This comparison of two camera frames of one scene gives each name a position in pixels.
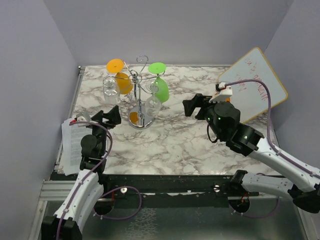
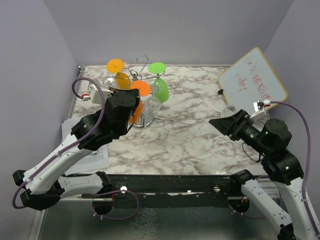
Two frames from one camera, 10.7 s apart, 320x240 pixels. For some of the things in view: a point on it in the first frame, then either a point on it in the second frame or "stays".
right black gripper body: [207, 110] -> [244, 129]
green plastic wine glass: [163, 94] stays
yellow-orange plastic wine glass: [123, 81] stays
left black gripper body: [106, 124] -> [114, 90]
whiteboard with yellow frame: [251, 99] stays
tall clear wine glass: [153, 104] stays
